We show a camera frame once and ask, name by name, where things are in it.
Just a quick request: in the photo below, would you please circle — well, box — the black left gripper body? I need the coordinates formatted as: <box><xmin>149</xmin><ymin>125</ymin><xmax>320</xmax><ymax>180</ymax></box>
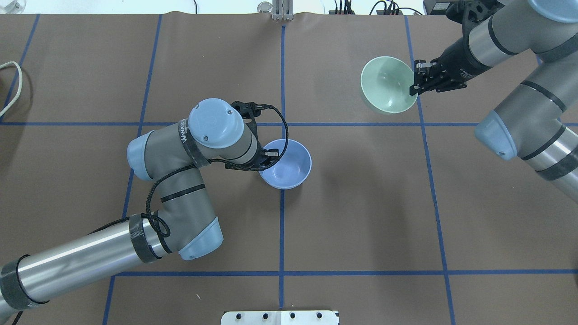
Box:
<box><xmin>225</xmin><ymin>141</ymin><xmax>280</xmax><ymax>172</ymax></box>

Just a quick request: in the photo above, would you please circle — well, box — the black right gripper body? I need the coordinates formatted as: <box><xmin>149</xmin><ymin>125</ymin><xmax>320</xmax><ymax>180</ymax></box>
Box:
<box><xmin>429</xmin><ymin>38</ymin><xmax>479</xmax><ymax>93</ymax></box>

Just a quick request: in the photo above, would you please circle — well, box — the blue bowl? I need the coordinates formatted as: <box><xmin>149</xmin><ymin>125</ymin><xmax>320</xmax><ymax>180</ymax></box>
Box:
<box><xmin>259</xmin><ymin>139</ymin><xmax>312</xmax><ymax>190</ymax></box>

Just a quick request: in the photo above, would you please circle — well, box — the green bowl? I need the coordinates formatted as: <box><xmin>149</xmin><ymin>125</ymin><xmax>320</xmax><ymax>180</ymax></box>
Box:
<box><xmin>360</xmin><ymin>57</ymin><xmax>417</xmax><ymax>115</ymax></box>

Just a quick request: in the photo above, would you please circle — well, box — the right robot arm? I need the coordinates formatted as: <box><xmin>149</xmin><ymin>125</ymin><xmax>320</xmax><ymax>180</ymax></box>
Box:
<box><xmin>408</xmin><ymin>0</ymin><xmax>578</xmax><ymax>201</ymax></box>

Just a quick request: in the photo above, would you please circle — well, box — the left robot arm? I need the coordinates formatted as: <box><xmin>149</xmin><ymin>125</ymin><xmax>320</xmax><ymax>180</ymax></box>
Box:
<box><xmin>1</xmin><ymin>98</ymin><xmax>285</xmax><ymax>324</ymax></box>

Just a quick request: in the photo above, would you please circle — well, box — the brown table mat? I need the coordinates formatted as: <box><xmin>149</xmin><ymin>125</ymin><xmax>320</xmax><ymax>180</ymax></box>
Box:
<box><xmin>1</xmin><ymin>13</ymin><xmax>577</xmax><ymax>325</ymax></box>

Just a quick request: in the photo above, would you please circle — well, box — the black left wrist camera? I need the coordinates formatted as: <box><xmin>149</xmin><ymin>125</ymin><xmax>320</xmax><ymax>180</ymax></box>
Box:
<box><xmin>230</xmin><ymin>101</ymin><xmax>269</xmax><ymax>138</ymax></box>

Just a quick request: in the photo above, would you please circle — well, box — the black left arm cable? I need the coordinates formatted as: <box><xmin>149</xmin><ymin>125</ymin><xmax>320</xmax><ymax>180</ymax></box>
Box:
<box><xmin>88</xmin><ymin>105</ymin><xmax>289</xmax><ymax>239</ymax></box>

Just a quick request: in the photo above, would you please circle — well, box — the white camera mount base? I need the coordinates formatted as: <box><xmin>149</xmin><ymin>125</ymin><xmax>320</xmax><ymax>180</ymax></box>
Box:
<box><xmin>220</xmin><ymin>310</ymin><xmax>340</xmax><ymax>325</ymax></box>

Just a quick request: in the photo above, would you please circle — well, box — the white toaster power cable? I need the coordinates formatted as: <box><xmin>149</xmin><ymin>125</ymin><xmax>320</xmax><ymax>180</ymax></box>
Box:
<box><xmin>0</xmin><ymin>61</ymin><xmax>24</xmax><ymax>119</ymax></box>

